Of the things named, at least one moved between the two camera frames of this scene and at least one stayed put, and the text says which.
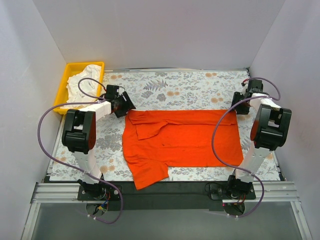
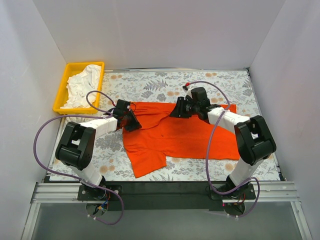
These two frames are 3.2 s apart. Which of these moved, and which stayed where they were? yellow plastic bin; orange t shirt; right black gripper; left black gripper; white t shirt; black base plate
Moved: right black gripper; left black gripper
Stayed: black base plate; white t shirt; orange t shirt; yellow plastic bin
